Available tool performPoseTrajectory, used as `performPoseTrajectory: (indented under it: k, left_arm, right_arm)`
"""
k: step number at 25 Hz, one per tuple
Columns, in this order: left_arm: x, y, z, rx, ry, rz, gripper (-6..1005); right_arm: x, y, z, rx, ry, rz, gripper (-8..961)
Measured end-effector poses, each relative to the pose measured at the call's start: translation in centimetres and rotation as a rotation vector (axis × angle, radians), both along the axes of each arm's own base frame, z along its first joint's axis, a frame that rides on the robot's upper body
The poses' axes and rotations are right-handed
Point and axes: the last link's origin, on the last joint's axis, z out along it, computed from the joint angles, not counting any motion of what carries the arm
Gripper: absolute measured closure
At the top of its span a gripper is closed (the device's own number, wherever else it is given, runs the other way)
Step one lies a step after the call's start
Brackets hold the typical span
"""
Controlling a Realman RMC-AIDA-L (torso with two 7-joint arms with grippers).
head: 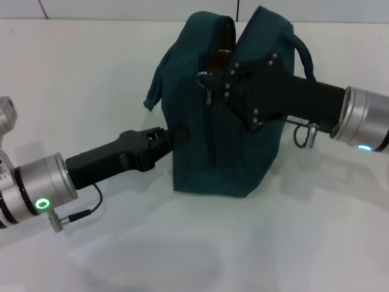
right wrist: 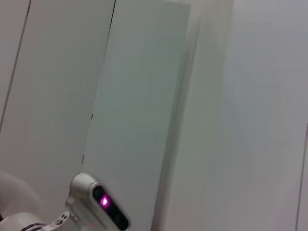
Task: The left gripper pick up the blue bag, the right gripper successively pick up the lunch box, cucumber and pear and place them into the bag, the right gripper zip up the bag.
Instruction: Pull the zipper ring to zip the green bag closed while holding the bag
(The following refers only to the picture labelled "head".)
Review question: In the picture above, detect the arm cable with connector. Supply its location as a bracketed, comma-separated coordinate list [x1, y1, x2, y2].
[292, 123, 320, 150]
[49, 183, 103, 234]

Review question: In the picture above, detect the left arm cable with connector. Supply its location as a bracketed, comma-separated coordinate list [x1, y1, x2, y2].
[49, 183, 103, 234]

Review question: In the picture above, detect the right arm cable with connector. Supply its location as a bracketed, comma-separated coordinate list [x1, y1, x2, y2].
[292, 123, 320, 150]

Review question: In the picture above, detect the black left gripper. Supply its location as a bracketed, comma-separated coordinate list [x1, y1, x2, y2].
[65, 127, 190, 190]

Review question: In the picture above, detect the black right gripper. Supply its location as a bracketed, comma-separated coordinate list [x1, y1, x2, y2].
[205, 53, 348, 133]

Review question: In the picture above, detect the dark teal lunch bag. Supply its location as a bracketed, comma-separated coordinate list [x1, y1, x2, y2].
[143, 5, 317, 199]

